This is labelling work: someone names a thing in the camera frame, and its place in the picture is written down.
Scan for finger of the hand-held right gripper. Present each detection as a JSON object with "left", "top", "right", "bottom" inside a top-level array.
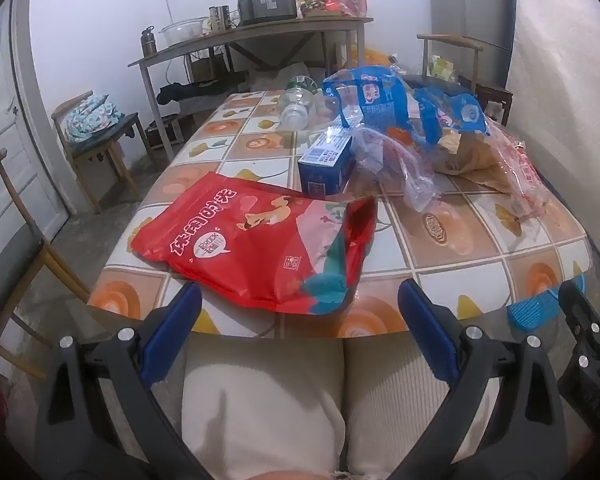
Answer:
[
  {"left": 506, "top": 292, "right": 563, "bottom": 329},
  {"left": 557, "top": 272, "right": 600, "bottom": 436}
]

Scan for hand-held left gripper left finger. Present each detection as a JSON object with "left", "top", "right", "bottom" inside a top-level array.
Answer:
[{"left": 35, "top": 281, "right": 216, "bottom": 480}]

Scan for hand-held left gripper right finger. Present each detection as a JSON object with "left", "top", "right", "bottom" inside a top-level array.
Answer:
[{"left": 390, "top": 280, "right": 567, "bottom": 480}]

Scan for red snack bag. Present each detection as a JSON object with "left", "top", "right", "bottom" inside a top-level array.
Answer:
[{"left": 130, "top": 171, "right": 378, "bottom": 315}]

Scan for clear bag with red print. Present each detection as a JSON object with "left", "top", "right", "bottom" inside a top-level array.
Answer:
[{"left": 480, "top": 120, "right": 556, "bottom": 221}]

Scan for brown paper bag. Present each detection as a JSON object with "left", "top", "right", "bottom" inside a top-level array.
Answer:
[{"left": 432, "top": 130, "right": 511, "bottom": 196}]

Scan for blue carton box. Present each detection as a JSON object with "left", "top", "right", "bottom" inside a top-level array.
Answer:
[{"left": 298, "top": 127, "right": 355, "bottom": 197}]

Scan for blue plastic bag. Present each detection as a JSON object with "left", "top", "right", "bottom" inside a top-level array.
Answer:
[{"left": 322, "top": 65, "right": 491, "bottom": 153}]

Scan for clear plastic bottle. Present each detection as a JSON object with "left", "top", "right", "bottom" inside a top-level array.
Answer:
[{"left": 279, "top": 75, "right": 321, "bottom": 131}]

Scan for tile pattern tablecloth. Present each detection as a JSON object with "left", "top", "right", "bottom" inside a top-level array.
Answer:
[{"left": 87, "top": 87, "right": 593, "bottom": 338}]

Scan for person's legs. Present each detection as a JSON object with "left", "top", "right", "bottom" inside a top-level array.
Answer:
[{"left": 180, "top": 332, "right": 511, "bottom": 480}]

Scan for wooden chair with dark seat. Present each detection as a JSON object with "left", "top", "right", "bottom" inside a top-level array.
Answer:
[{"left": 0, "top": 149, "right": 91, "bottom": 381}]

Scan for wooden chair with cushion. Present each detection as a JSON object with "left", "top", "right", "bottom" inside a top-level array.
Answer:
[{"left": 51, "top": 91, "right": 153, "bottom": 213}]

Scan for dark wooden stool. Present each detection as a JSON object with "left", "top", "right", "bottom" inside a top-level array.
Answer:
[{"left": 457, "top": 76, "right": 514, "bottom": 126}]

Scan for floral cushion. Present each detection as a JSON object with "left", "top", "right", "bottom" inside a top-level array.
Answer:
[{"left": 62, "top": 94, "right": 123, "bottom": 142}]

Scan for white mattress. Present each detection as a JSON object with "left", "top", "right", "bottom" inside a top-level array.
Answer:
[{"left": 502, "top": 0, "right": 600, "bottom": 261}]

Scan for black cloth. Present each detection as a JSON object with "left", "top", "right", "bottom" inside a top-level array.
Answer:
[{"left": 157, "top": 80, "right": 251, "bottom": 106}]

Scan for green and white boxes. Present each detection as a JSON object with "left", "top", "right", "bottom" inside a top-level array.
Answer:
[{"left": 430, "top": 55, "right": 456, "bottom": 82}]

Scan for white door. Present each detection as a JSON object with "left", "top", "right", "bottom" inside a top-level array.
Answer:
[{"left": 0, "top": 0, "right": 71, "bottom": 261}]

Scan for cardboard box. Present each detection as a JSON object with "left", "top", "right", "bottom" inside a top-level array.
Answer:
[{"left": 187, "top": 47, "right": 231, "bottom": 83}]

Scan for yellow bag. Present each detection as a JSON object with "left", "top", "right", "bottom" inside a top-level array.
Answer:
[{"left": 350, "top": 47, "right": 387, "bottom": 68}]

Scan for wooden chair with curved back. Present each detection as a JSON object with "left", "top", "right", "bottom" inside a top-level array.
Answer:
[{"left": 405, "top": 34, "right": 486, "bottom": 98}]

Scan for white sack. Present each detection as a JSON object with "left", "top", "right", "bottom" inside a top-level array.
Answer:
[{"left": 250, "top": 62, "right": 326, "bottom": 93}]

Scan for grey refrigerator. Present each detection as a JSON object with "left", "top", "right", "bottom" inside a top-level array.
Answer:
[{"left": 426, "top": 0, "right": 516, "bottom": 86}]

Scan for grey side table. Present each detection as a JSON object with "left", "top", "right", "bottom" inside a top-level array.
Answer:
[{"left": 127, "top": 16, "right": 375, "bottom": 161}]

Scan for grey rice cooker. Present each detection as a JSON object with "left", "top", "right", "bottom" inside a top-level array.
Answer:
[{"left": 236, "top": 0, "right": 299, "bottom": 26}]

